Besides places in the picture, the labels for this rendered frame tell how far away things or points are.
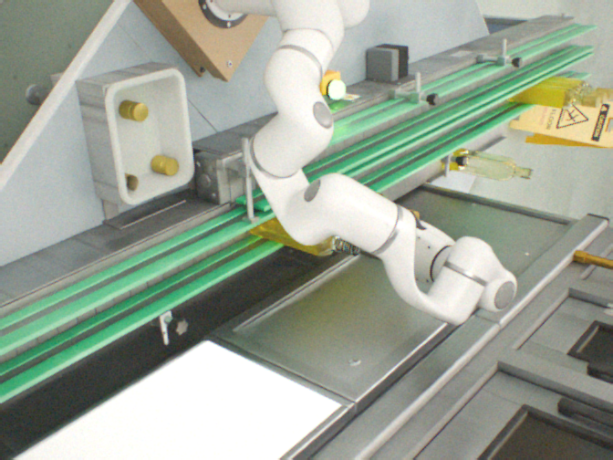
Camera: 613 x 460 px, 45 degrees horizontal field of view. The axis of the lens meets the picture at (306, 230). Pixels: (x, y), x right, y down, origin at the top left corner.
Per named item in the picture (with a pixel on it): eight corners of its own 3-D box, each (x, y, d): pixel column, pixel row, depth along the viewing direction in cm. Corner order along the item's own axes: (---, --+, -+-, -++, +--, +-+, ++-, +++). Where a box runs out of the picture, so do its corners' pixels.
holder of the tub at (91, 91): (99, 223, 141) (125, 233, 136) (75, 80, 129) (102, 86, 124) (169, 194, 152) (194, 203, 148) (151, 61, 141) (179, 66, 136)
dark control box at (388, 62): (365, 78, 196) (391, 82, 191) (365, 47, 193) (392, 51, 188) (382, 72, 202) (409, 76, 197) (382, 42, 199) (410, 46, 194)
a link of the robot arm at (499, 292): (459, 296, 113) (488, 241, 113) (411, 271, 121) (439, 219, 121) (506, 321, 123) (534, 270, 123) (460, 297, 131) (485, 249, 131)
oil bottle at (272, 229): (248, 234, 155) (328, 261, 142) (246, 209, 153) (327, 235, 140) (266, 224, 159) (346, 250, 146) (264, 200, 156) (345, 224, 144)
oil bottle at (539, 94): (506, 100, 237) (594, 114, 221) (507, 83, 235) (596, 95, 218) (514, 97, 241) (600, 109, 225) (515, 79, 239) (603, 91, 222)
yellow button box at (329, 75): (298, 102, 177) (323, 106, 173) (297, 71, 174) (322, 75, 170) (316, 95, 182) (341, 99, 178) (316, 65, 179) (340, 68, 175)
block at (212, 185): (194, 199, 149) (219, 207, 145) (190, 155, 145) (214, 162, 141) (207, 193, 152) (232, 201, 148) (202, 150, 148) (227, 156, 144)
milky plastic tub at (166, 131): (96, 199, 138) (125, 209, 133) (75, 80, 128) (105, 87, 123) (167, 172, 150) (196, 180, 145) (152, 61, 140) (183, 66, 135)
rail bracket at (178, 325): (129, 334, 136) (177, 359, 128) (123, 302, 133) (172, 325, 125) (146, 324, 139) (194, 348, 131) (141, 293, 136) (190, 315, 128)
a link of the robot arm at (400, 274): (381, 197, 115) (480, 253, 123) (343, 270, 116) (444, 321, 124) (406, 206, 108) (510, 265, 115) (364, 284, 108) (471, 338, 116)
